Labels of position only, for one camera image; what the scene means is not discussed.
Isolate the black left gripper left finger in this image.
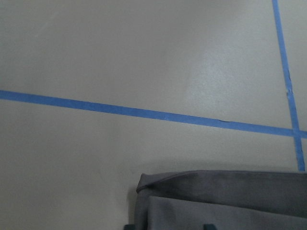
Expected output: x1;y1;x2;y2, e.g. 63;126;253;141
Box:
123;224;136;230

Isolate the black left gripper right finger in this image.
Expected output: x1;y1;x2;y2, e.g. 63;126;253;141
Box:
203;224;215;230

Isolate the dark brown t-shirt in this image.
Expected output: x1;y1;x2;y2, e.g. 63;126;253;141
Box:
134;170;307;230

